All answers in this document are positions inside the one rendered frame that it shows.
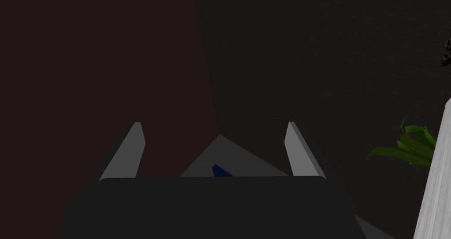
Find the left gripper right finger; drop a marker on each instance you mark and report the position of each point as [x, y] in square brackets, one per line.
[299, 154]

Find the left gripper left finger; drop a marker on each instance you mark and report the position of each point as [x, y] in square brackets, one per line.
[126, 156]

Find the green leafy plant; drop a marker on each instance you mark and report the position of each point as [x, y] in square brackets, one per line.
[410, 147]

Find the white wooden furniture panel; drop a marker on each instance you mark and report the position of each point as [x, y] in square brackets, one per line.
[435, 189]

